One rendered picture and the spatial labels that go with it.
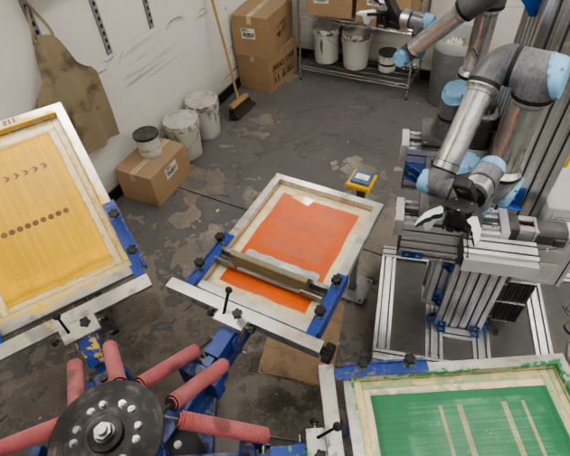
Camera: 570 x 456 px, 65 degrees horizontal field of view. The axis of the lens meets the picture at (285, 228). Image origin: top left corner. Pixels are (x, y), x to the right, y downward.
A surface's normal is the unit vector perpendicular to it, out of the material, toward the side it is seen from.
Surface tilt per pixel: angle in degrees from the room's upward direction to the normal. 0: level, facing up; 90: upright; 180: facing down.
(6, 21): 90
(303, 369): 0
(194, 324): 0
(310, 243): 0
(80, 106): 89
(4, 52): 90
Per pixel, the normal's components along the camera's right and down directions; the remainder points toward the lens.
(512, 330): -0.05, -0.69
